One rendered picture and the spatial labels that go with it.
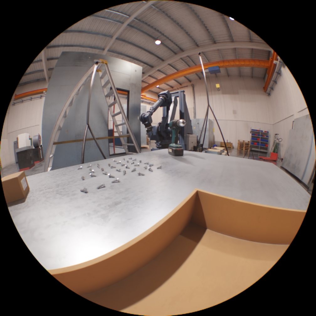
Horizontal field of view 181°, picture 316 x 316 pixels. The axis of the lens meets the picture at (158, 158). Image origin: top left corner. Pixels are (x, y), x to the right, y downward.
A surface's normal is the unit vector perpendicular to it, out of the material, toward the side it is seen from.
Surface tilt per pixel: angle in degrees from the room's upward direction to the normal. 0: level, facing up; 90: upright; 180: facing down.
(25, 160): 90
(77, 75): 90
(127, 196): 0
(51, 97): 90
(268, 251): 0
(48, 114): 90
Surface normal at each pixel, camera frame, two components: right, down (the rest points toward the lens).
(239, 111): -0.70, 0.15
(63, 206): -0.01, -0.98
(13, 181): 0.81, 0.11
